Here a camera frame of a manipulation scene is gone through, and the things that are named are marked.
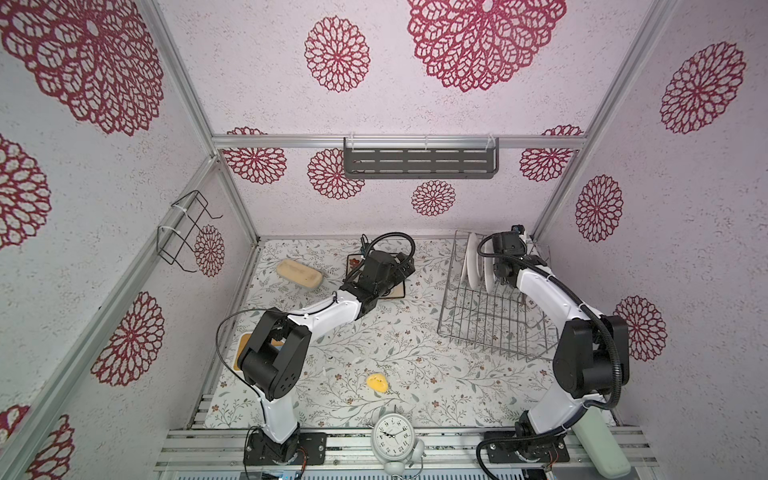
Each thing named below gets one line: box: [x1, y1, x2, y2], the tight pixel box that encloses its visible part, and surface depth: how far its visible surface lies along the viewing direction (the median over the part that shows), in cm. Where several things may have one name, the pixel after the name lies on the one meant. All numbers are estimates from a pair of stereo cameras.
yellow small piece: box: [366, 373, 389, 393], surface depth 84 cm
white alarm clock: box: [371, 413, 425, 475], surface depth 72 cm
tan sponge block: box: [276, 259, 323, 288], surface depth 108 cm
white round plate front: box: [466, 232, 479, 291], surface depth 97 cm
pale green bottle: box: [572, 406, 631, 479], surface depth 73 cm
